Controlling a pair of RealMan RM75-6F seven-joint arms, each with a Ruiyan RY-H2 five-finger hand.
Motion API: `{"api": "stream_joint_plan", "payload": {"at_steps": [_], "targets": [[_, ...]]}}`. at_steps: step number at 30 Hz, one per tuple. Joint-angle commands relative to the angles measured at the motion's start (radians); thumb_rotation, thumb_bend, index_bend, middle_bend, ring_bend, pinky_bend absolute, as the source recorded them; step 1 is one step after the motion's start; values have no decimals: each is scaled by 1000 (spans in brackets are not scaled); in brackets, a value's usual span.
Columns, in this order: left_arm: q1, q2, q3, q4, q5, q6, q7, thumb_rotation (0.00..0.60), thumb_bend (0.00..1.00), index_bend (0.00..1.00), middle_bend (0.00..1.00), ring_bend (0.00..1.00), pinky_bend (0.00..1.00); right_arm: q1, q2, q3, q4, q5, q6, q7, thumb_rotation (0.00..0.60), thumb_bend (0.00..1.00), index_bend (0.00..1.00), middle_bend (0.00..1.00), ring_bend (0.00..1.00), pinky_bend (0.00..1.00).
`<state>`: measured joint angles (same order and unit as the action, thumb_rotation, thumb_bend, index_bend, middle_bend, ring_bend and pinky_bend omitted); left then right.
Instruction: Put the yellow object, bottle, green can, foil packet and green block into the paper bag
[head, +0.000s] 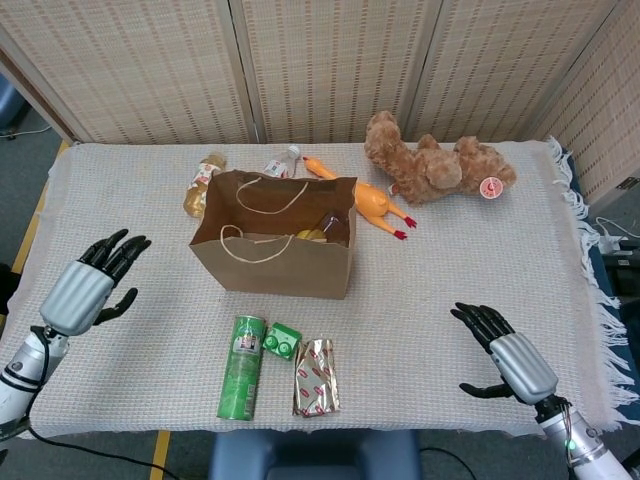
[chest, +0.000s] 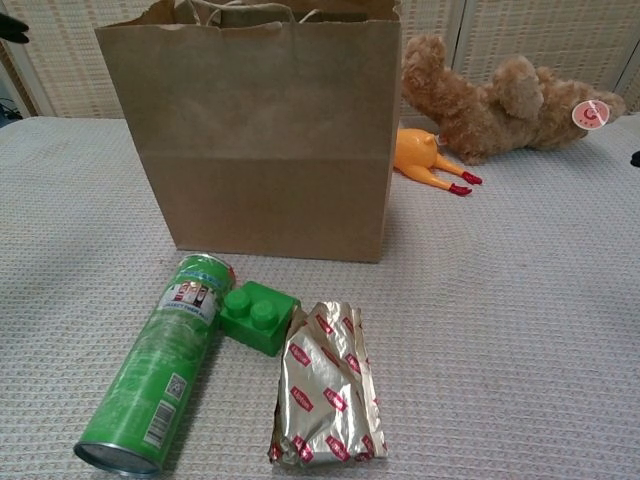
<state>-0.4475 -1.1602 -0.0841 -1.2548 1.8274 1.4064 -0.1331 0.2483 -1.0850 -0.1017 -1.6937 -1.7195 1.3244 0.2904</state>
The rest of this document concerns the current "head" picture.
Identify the woven folding screen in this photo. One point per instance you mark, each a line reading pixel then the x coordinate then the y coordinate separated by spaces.
pixel 325 65

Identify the green chips can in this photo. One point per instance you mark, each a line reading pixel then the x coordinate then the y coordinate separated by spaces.
pixel 240 370

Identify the amber tea bottle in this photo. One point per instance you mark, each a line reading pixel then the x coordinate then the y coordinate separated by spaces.
pixel 197 195

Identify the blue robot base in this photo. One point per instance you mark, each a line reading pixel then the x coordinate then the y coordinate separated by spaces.
pixel 310 455

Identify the brown paper bag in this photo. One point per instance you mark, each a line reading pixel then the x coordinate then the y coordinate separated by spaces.
pixel 280 270

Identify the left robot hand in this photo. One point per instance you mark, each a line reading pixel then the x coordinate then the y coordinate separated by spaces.
pixel 75 297

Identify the black equipment case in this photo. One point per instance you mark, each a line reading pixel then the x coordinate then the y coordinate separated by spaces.
pixel 625 275

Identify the green plastic toy brick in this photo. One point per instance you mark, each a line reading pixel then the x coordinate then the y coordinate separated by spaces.
pixel 280 342

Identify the white woven tablecloth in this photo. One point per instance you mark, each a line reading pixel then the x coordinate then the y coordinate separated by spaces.
pixel 450 270

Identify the orange rubber chicken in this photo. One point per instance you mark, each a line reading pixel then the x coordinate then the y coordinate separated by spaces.
pixel 370 200

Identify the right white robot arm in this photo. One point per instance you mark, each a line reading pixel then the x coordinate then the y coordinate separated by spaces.
pixel 580 440

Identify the silver red snack packet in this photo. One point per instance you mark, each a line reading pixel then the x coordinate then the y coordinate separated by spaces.
pixel 315 380

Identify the small clear red-label bottle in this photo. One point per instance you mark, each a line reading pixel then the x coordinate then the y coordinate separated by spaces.
pixel 277 165

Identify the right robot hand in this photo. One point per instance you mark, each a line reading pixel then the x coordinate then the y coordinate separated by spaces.
pixel 525 365

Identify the brown teddy bear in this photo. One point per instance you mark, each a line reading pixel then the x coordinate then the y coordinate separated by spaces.
pixel 425 165

